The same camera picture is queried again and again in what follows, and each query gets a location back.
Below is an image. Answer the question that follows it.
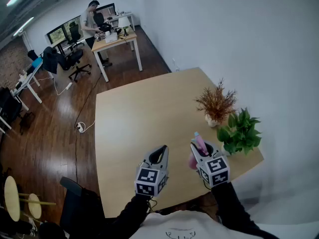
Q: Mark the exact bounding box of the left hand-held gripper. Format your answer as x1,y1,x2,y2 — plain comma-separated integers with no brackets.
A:
134,145,169,198

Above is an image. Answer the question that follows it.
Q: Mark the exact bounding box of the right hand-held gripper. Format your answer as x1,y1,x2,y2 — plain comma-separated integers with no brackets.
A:
190,140,231,188

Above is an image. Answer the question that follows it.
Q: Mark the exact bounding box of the pink bottle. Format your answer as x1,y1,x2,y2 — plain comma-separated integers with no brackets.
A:
188,131,210,170

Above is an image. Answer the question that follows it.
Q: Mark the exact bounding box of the person's right forearm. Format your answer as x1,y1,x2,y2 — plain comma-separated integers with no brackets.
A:
211,181,281,239

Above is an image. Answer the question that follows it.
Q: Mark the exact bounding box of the person's left forearm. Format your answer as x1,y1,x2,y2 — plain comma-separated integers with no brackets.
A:
98,194,153,239

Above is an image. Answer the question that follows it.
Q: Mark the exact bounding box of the light wooden table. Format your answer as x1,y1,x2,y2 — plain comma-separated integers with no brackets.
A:
94,67,265,219

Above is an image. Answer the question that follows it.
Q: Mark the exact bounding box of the green leafy potted plant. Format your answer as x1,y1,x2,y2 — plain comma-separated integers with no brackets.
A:
216,107,263,157

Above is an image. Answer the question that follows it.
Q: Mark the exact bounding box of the orange dried plant in pot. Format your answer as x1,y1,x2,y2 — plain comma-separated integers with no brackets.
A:
193,78,238,128

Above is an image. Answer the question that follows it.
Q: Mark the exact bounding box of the person's white shirt torso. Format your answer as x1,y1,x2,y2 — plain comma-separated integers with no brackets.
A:
129,209,265,239

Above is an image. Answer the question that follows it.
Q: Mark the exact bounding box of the wooden desk with white legs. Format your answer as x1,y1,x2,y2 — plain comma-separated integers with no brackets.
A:
91,29,144,83

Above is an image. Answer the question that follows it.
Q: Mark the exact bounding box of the white box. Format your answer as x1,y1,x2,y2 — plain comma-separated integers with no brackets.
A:
104,31,119,44

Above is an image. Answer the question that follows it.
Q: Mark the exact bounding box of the black swivel office chair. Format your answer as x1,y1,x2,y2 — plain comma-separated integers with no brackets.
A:
57,48,92,83

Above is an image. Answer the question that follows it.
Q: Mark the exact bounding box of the white shade table lamp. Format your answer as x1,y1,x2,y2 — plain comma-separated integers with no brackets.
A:
117,16,132,37

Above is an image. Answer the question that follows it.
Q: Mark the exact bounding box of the dark jacket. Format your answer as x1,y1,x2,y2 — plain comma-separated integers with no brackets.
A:
42,46,59,75

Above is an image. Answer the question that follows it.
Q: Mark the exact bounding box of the black mesh office chair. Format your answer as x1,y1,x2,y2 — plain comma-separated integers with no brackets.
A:
66,21,85,51

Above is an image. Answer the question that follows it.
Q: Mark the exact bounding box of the black high-back office chair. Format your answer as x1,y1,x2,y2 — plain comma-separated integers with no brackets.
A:
93,11,112,32

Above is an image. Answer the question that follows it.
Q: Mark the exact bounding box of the round wooden stool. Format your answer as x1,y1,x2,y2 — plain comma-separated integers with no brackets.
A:
3,175,57,223

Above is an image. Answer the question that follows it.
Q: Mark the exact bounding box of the white narrow desk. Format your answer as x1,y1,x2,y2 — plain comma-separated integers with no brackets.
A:
10,60,43,105

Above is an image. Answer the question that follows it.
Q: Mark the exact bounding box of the blue container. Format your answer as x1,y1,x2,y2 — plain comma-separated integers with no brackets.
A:
31,57,44,70

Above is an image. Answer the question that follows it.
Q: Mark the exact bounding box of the wide dark window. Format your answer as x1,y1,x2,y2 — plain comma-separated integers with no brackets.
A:
45,2,117,45

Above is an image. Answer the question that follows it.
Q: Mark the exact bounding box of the black floor cable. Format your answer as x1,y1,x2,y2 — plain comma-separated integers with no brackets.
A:
73,72,103,184

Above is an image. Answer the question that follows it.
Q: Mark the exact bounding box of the white power strip with cable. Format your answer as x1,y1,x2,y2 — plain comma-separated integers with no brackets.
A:
34,76,73,96

